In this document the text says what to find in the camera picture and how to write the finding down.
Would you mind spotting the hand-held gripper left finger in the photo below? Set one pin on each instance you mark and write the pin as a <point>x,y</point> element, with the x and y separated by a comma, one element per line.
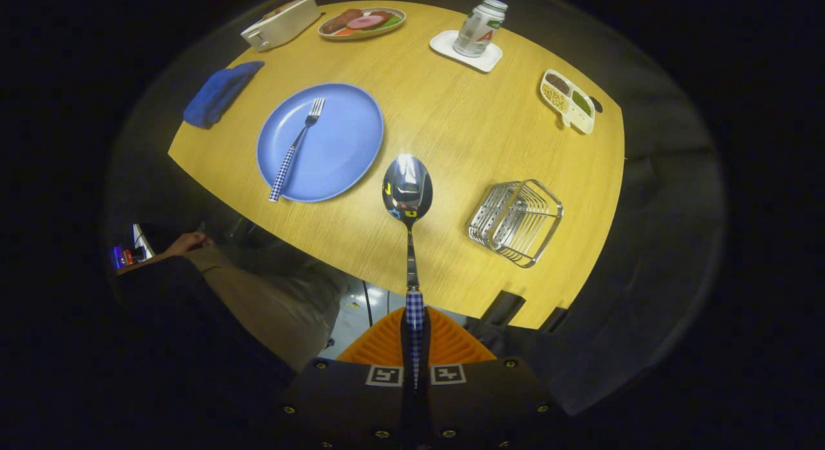
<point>348,405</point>

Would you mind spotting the blue folded cloth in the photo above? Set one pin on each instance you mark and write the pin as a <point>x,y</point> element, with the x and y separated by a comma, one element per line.
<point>216,95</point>

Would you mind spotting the brown toast slice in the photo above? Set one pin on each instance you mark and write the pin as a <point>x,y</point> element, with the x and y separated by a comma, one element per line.
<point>283,8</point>

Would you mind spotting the black table bracket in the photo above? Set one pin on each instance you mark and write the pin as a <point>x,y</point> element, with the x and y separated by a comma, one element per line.
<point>503,308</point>
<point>553,319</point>

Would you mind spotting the lit colourful screen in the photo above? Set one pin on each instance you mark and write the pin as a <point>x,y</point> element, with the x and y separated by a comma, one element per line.
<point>122,255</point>

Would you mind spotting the white divided snack dish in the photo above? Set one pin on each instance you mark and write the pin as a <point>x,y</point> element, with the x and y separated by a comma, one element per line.
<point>567,102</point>

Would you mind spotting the white square coaster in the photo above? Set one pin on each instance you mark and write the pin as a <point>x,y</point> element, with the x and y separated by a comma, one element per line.
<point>443,44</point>

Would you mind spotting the white toaster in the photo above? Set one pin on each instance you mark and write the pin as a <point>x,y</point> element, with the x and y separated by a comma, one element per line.
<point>283,26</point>

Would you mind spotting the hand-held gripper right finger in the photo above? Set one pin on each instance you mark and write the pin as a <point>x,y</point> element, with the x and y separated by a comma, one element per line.
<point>483,405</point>

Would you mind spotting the plate of toy food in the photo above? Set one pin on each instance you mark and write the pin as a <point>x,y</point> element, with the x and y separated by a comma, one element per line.
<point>364,22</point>

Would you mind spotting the blue round plate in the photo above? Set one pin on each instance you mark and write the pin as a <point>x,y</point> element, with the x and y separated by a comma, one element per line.
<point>341,147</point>

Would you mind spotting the white bottle with green cap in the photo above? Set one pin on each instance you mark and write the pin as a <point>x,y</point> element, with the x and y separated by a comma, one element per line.
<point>477,31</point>

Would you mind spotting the white panel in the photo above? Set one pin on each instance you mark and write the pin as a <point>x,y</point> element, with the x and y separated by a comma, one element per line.
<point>142,240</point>

